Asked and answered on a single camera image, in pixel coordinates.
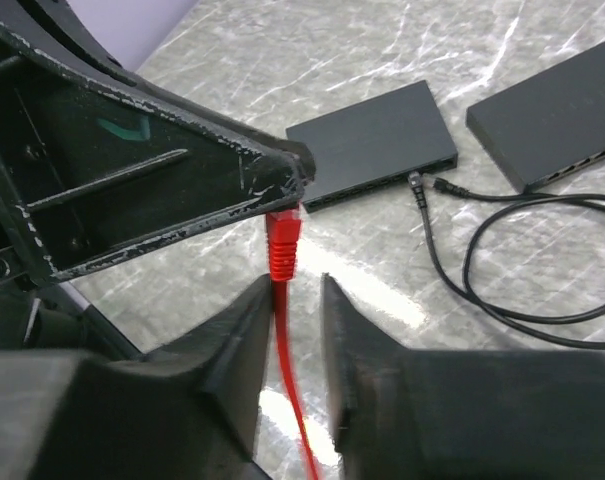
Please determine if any black box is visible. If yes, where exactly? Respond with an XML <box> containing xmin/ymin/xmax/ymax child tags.
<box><xmin>286</xmin><ymin>80</ymin><xmax>458</xmax><ymax>212</ymax></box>

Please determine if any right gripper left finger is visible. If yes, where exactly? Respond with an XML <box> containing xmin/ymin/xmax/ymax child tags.
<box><xmin>0</xmin><ymin>276</ymin><xmax>271</xmax><ymax>479</ymax></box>

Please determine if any black network switch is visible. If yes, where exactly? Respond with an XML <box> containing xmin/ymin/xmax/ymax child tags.
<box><xmin>466</xmin><ymin>41</ymin><xmax>605</xmax><ymax>193</ymax></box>

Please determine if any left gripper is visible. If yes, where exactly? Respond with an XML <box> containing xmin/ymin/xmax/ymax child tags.
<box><xmin>0</xmin><ymin>0</ymin><xmax>148</xmax><ymax>361</ymax></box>

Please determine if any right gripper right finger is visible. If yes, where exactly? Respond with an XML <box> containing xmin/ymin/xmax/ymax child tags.
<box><xmin>322</xmin><ymin>275</ymin><xmax>605</xmax><ymax>479</ymax></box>

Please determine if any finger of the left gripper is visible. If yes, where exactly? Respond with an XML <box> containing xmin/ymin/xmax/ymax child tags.
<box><xmin>0</xmin><ymin>12</ymin><xmax>316</xmax><ymax>285</ymax></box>

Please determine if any red ethernet cable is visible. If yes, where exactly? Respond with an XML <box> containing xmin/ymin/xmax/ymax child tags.
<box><xmin>264</xmin><ymin>202</ymin><xmax>324</xmax><ymax>480</ymax></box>

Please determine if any black ethernet cable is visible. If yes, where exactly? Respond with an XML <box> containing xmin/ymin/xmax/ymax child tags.
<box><xmin>406</xmin><ymin>170</ymin><xmax>605</xmax><ymax>350</ymax></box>

